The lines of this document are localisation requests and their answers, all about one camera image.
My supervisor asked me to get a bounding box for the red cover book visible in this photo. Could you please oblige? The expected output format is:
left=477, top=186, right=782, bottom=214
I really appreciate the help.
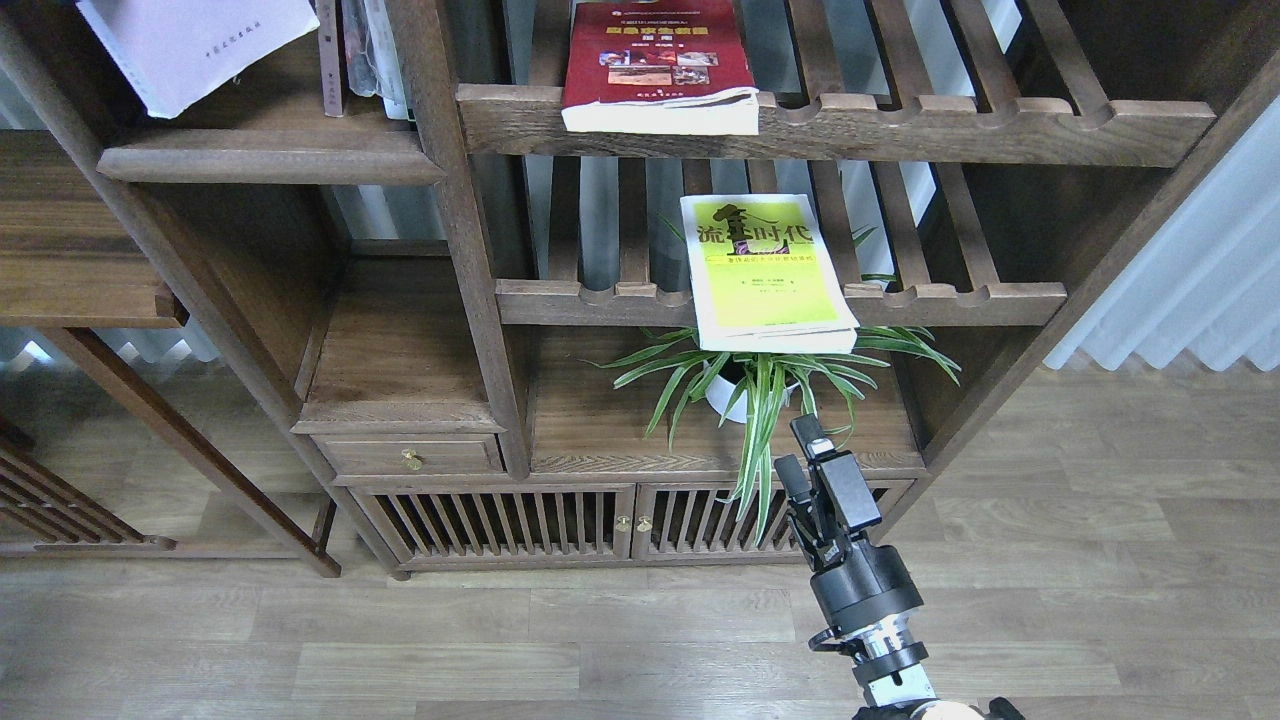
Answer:
left=561, top=1, right=759, bottom=136

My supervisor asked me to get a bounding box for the yellow green book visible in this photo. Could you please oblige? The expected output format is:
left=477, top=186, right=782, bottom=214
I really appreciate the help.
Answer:
left=680, top=193, right=859, bottom=354

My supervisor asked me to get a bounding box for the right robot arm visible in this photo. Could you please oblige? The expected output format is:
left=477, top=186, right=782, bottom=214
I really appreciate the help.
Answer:
left=774, top=414, right=1023, bottom=719

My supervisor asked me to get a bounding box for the white curtain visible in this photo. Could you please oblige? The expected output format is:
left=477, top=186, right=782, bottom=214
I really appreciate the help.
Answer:
left=1044, top=102, right=1279, bottom=372

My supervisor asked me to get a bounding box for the white upright book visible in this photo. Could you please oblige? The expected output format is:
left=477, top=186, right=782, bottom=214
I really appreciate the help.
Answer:
left=364, top=1, right=415, bottom=122

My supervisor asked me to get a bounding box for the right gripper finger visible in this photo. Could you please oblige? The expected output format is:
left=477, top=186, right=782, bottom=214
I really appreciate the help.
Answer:
left=790, top=414, right=836, bottom=461

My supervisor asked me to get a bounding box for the dark wooden bookshelf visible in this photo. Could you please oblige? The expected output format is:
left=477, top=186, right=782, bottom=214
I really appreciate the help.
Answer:
left=3, top=1, right=1277, bottom=579

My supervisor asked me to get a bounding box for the white lavender book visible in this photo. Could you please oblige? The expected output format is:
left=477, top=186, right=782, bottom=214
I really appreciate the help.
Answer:
left=76, top=1, right=319, bottom=119

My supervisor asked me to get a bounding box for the brown upright book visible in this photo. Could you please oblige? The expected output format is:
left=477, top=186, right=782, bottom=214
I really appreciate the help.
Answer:
left=314, top=0, right=347, bottom=118

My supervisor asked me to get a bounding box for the plastic wrapped book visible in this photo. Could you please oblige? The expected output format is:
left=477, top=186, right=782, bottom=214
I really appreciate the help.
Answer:
left=339, top=0, right=380, bottom=97

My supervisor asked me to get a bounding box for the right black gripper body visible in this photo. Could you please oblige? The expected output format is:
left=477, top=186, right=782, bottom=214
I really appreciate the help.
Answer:
left=774, top=451, right=923, bottom=646

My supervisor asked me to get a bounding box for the green spider plant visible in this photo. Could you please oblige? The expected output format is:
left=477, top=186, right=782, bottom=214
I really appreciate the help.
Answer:
left=611, top=324, right=960, bottom=537

